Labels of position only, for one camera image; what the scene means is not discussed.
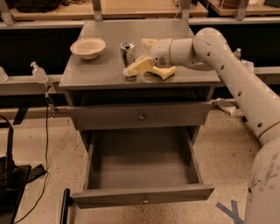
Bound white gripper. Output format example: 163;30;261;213
123;38;172;77

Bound silver redbull can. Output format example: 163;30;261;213
120;42;136;81

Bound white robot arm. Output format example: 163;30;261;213
123;27;280;224

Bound grey drawer cabinet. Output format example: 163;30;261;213
59;19;219;146

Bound closed grey upper drawer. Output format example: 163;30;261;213
69;101;212;130

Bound open grey lower drawer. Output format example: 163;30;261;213
72;127;214;208

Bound yellow sponge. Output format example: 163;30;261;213
150;66;176;81

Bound white bowl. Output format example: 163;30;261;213
70;38;106;60

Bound clear water bottle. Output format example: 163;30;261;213
234;48;242;60

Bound folded paper packet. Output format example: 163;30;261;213
213;98;236;115

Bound white wipes packet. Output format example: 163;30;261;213
241;59;255;72

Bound clear pump sanitizer bottle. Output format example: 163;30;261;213
31;61;49;83

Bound wooden workbench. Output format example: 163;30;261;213
7;0;280;21

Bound clear bottle at left edge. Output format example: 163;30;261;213
0;66;9;82

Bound black stand base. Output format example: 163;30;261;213
0;115;46;224

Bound blue tape cross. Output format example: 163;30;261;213
216;200;245;224

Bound black cable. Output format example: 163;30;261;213
13;92;51;224

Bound black bar handle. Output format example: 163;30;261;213
59;188;71;224

